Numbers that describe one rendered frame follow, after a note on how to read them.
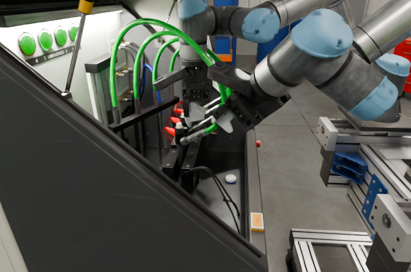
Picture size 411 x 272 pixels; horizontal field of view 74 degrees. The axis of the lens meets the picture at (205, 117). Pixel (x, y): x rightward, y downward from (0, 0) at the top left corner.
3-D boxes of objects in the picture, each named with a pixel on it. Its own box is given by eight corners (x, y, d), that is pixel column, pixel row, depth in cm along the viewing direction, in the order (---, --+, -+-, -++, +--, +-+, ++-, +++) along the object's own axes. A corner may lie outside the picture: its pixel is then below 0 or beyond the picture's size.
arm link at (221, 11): (256, 36, 74) (222, 40, 69) (233, 32, 83) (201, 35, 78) (259, 5, 71) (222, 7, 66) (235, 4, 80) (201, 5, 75)
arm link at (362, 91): (380, 74, 50) (335, 38, 48) (413, 95, 40) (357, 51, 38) (347, 106, 53) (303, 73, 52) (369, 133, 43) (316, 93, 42)
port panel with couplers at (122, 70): (126, 114, 106) (115, 31, 93) (118, 113, 106) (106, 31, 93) (138, 102, 117) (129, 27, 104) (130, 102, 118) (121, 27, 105)
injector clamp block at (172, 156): (194, 206, 91) (192, 168, 85) (164, 203, 92) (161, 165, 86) (205, 152, 122) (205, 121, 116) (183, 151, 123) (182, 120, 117)
